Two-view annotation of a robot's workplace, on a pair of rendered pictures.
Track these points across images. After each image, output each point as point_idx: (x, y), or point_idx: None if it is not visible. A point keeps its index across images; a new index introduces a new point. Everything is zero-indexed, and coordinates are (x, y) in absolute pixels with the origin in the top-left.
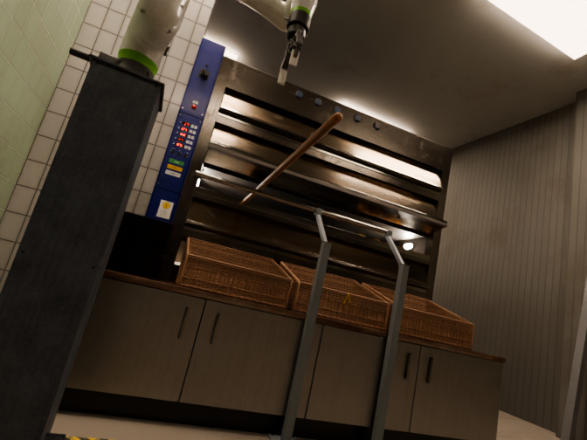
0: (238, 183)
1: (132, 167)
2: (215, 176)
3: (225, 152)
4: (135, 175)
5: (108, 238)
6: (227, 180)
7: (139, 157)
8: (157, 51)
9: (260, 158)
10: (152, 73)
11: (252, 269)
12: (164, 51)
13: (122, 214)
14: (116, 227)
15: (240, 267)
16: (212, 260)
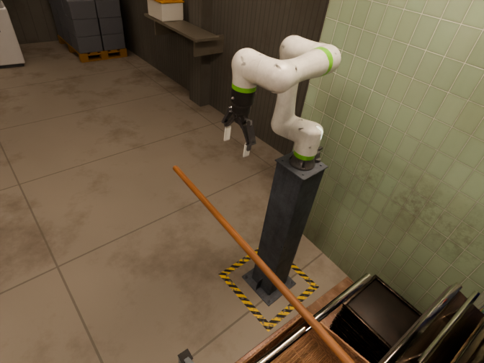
0: (330, 302)
1: (269, 196)
2: (351, 284)
3: (431, 304)
4: (288, 210)
5: (264, 221)
6: (341, 294)
7: (279, 197)
8: (294, 142)
9: (400, 344)
10: (294, 155)
11: (259, 350)
12: (300, 141)
13: (284, 226)
14: (276, 226)
15: (268, 340)
16: (289, 324)
